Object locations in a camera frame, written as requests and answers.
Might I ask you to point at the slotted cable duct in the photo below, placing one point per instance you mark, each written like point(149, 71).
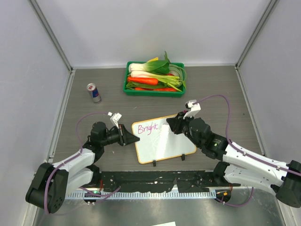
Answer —
point(173, 194)

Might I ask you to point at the orange carrot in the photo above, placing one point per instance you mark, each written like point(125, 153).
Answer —
point(148, 81)

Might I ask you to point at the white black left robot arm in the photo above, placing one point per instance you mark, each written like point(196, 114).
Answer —
point(53, 181)

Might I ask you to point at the white green leek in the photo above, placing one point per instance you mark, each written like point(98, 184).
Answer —
point(173, 81)

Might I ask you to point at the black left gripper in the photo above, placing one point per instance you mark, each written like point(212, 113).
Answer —
point(125, 137)

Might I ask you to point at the yellow framed whiteboard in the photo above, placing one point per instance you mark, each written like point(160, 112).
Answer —
point(157, 141)

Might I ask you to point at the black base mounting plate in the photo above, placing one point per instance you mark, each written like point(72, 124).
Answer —
point(187, 181)

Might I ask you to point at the green bok choy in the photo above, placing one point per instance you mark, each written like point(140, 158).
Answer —
point(155, 66)

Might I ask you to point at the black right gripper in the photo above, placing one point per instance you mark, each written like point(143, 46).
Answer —
point(176, 123)

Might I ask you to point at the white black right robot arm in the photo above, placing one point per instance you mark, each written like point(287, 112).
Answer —
point(239, 166)

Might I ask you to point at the green plastic vegetable tray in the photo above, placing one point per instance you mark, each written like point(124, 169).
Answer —
point(131, 91)

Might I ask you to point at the red bull drink can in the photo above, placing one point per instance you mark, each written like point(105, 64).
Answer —
point(93, 91)

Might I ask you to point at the white paper sheet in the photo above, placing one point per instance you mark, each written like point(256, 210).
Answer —
point(167, 224)

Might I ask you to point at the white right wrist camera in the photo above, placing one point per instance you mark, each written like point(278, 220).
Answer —
point(193, 107)

